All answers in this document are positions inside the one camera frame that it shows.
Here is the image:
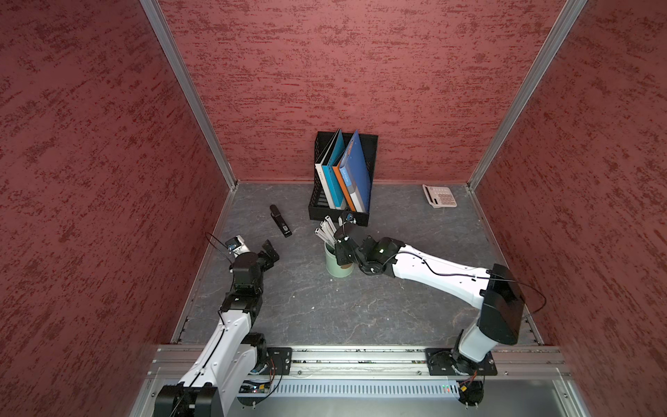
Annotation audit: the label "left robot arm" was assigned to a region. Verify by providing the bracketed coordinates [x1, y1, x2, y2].
[153, 236, 280, 416]

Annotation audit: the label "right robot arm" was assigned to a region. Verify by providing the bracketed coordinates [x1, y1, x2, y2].
[333, 223, 525, 376]

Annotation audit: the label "wrapped straws in cup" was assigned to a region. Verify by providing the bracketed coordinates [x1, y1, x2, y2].
[314, 215, 343, 248]

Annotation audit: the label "green cup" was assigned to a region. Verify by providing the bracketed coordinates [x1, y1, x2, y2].
[325, 243, 354, 278]

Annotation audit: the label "black stapler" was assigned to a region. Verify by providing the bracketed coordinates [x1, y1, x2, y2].
[269, 204, 292, 237]

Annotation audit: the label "black file organizer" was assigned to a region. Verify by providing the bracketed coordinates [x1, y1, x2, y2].
[308, 132, 379, 226]

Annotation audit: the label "orange book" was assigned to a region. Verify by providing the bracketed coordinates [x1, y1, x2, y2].
[333, 165, 356, 212]

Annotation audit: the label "blue folder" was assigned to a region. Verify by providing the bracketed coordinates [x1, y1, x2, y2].
[337, 130, 372, 213]

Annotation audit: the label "teal book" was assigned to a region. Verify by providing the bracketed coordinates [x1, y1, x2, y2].
[321, 129, 347, 210]

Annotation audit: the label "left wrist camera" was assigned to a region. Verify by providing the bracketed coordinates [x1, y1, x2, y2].
[224, 235, 250, 258]

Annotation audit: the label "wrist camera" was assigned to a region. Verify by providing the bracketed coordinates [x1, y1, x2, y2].
[224, 235, 250, 258]
[339, 210, 357, 227]

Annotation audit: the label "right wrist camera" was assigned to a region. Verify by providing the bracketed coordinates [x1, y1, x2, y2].
[339, 210, 357, 227]

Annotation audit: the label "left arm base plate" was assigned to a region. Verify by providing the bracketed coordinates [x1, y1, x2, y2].
[250, 347, 293, 377]

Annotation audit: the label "aluminium front rail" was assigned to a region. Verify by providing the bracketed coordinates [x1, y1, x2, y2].
[148, 343, 571, 381]

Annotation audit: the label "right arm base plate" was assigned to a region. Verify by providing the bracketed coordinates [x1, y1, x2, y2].
[425, 349, 498, 378]

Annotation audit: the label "left aluminium corner post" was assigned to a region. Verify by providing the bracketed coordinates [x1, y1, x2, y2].
[140, 0, 238, 191]

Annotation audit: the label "aluminium corner post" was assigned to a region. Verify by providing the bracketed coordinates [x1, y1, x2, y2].
[140, 0, 238, 191]
[467, 0, 587, 193]

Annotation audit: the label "right aluminium corner post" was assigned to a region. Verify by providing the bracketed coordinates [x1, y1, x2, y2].
[467, 0, 587, 193]

